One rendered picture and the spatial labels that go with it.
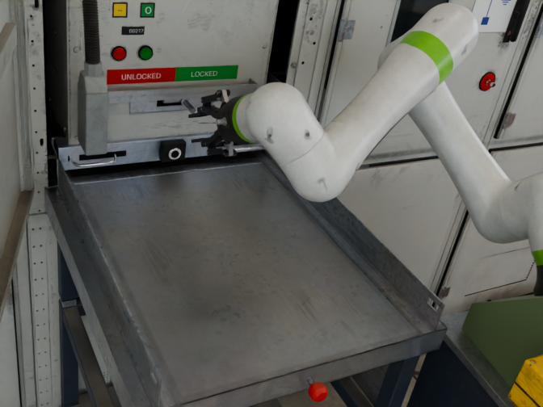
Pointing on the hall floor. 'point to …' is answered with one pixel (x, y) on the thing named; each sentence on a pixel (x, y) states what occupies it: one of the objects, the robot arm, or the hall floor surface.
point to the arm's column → (447, 383)
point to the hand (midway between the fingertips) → (201, 127)
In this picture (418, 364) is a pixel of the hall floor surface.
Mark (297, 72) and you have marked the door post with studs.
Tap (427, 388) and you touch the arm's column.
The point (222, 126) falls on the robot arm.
